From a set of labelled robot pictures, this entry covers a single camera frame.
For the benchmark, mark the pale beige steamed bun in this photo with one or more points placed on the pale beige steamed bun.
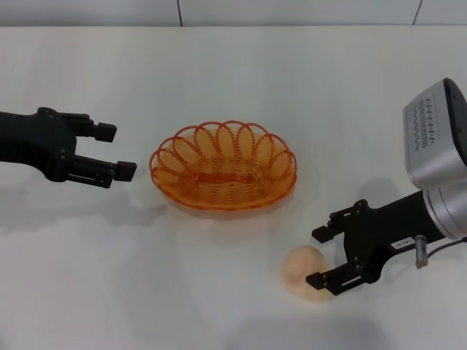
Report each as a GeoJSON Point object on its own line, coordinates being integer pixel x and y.
{"type": "Point", "coordinates": [303, 266]}

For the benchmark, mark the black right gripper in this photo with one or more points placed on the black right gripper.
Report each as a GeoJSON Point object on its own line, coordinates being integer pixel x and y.
{"type": "Point", "coordinates": [379, 229]}

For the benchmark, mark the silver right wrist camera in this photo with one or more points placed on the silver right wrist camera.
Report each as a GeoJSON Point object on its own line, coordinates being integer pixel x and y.
{"type": "Point", "coordinates": [427, 146]}

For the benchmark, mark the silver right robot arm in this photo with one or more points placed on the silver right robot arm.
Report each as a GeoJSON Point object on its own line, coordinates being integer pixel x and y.
{"type": "Point", "coordinates": [450, 209]}

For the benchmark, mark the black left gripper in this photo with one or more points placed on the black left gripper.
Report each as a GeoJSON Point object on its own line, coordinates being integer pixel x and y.
{"type": "Point", "coordinates": [36, 142]}

